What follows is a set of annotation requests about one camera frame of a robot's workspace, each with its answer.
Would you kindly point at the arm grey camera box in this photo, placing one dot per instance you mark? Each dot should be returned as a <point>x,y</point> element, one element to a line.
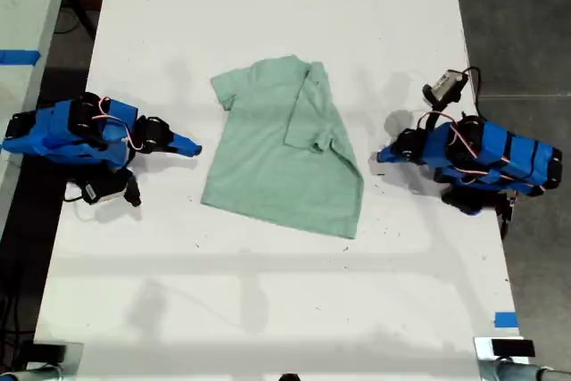
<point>446,85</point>

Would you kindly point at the long blue tape strip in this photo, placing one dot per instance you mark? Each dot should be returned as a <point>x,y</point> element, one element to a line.
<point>18,56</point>

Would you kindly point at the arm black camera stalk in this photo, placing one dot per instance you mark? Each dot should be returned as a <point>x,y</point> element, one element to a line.
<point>133,189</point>
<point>437,114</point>

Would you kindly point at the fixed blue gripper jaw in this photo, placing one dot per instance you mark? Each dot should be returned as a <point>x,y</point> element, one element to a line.
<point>186,141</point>
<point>390,151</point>

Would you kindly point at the pale green T-shirt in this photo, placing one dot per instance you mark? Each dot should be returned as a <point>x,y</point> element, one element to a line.
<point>276,167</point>

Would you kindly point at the metal clamp plate black pad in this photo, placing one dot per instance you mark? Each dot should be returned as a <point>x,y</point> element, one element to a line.
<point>513,347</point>

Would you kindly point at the white side table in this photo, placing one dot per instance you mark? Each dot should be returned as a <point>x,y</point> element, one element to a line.
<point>27,19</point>

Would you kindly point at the grey metal pipe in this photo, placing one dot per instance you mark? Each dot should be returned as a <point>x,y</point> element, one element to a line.
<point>31,374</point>
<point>522,372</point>

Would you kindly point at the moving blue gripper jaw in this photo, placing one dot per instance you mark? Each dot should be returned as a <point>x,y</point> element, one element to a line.
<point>186,151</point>
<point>390,159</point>

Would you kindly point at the small black round object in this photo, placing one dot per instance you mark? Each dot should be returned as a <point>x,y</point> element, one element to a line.
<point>290,377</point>

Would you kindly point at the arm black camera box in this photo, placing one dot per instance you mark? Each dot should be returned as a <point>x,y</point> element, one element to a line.
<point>103,189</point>

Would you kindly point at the short blue tape strip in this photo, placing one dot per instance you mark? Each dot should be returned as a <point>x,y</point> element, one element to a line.
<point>506,320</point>

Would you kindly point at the blue SO-100 arm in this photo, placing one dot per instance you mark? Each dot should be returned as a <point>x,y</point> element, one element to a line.
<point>58,131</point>
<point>504,158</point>

